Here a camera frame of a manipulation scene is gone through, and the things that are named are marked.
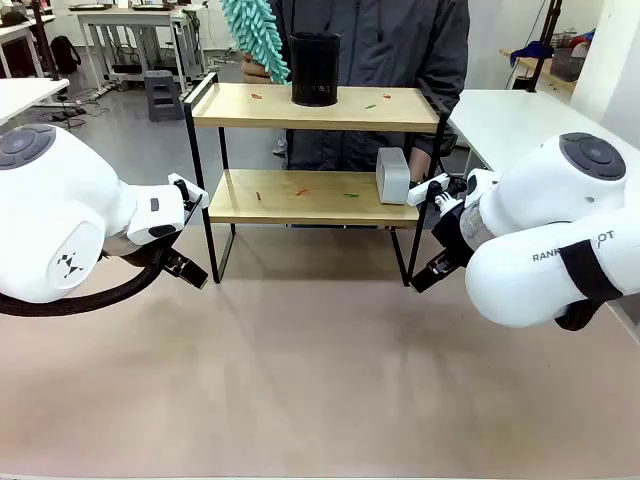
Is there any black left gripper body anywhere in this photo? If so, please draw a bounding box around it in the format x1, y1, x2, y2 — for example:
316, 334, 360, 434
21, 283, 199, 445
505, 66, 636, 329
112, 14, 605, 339
158, 193, 209, 270

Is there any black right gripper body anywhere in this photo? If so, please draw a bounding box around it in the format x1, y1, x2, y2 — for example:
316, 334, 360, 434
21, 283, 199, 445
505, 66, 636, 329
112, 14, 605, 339
432, 199, 475, 267

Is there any white grey box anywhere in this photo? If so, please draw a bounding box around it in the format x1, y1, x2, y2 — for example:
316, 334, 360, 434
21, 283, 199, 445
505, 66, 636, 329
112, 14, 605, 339
375, 147, 413, 206

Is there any teal chenille duster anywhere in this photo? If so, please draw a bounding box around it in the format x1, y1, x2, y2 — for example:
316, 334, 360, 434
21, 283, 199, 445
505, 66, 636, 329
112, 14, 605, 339
219, 0, 292, 86

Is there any two-tier wood metal shelf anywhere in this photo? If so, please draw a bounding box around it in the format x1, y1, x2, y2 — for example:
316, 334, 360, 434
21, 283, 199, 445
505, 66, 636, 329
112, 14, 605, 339
182, 72, 459, 290

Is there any person's left hand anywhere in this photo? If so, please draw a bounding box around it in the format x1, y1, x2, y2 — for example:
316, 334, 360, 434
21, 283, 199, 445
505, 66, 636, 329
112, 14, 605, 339
409, 152, 432, 187

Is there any person's right hand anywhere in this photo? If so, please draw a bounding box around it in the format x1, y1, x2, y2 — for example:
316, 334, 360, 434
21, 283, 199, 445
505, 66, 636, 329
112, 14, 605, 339
241, 52, 275, 85

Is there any large white table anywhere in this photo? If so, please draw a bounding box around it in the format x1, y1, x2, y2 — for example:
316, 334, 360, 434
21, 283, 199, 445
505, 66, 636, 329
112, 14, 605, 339
446, 88, 624, 177

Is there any grey step stool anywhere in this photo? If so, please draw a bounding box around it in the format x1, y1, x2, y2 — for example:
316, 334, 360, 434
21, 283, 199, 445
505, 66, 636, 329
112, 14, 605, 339
143, 69, 187, 123

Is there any person in grey jacket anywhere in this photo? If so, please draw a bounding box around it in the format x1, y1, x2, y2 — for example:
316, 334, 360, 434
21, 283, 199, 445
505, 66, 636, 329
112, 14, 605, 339
269, 0, 471, 174

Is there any black stand pole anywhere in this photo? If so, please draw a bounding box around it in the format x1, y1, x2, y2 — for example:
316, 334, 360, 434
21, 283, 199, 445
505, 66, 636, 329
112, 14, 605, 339
32, 0, 64, 84
523, 0, 564, 95

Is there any wooden bench with clutter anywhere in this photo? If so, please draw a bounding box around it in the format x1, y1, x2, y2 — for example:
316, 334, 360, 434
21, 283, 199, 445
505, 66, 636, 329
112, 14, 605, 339
499, 29, 599, 96

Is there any black cylindrical container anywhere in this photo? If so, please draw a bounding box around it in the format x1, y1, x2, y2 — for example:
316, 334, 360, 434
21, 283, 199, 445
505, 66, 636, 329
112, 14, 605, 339
289, 31, 343, 108

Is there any white side table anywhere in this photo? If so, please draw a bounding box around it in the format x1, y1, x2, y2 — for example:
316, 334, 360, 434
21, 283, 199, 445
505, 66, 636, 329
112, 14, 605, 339
0, 77, 71, 129

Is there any black backpack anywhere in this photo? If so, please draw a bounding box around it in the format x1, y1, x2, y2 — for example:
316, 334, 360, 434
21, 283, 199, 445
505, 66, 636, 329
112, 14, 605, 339
49, 34, 82, 76

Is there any white background desk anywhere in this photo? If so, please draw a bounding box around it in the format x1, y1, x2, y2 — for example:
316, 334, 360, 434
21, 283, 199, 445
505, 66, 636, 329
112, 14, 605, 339
68, 2, 209, 94

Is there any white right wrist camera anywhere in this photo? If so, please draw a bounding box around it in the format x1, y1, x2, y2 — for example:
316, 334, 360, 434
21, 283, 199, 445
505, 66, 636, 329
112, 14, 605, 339
406, 173, 452, 207

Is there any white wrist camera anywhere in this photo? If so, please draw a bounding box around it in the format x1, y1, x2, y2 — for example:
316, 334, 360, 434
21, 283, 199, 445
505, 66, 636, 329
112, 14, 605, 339
167, 172, 209, 202
406, 173, 452, 207

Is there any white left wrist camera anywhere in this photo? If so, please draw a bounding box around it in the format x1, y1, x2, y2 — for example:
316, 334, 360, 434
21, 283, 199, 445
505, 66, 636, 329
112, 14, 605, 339
167, 172, 209, 202

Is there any black braided cable conduit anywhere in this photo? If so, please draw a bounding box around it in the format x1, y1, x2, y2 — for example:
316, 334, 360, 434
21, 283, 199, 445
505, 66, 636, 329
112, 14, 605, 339
0, 243, 167, 318

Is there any black strap on arm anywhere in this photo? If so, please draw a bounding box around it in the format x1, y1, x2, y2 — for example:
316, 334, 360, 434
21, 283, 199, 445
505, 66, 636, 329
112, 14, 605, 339
556, 239, 625, 332

